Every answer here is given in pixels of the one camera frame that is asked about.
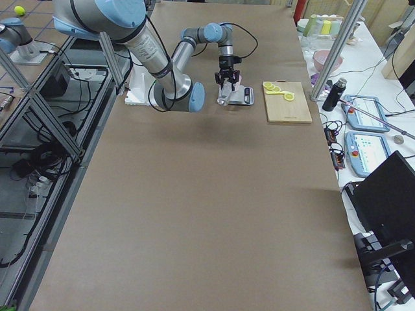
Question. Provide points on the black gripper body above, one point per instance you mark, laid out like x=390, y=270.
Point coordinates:
x=226, y=62

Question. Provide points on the glass sauce bottle metal spout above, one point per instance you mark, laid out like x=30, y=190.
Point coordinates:
x=224, y=94

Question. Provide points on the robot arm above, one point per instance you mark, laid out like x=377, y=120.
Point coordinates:
x=126, y=23

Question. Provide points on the digital kitchen scale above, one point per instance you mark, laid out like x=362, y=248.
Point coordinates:
x=243, y=96

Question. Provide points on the green cup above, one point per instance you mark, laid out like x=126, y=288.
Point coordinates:
x=310, y=28

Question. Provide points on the yellow plastic knife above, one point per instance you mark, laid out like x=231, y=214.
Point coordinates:
x=275, y=92

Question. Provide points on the bamboo cutting board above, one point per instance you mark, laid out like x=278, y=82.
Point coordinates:
x=281, y=111

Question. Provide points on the lemon slice bottom left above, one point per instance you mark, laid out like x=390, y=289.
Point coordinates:
x=289, y=96

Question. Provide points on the pink bowl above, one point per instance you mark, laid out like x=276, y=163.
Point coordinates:
x=320, y=57

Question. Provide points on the black water bottle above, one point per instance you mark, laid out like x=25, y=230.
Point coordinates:
x=334, y=95

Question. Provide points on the teach pendant far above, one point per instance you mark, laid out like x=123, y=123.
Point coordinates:
x=361, y=121

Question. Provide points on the teach pendant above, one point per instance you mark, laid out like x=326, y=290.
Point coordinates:
x=366, y=151
x=361, y=121

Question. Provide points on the teach pendant near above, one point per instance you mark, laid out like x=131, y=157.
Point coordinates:
x=366, y=151

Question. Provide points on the black monitor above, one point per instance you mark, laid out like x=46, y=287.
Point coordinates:
x=384, y=203

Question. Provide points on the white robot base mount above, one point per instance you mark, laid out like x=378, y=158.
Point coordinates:
x=139, y=85

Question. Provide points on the aluminium frame post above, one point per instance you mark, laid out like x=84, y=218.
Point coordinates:
x=345, y=30

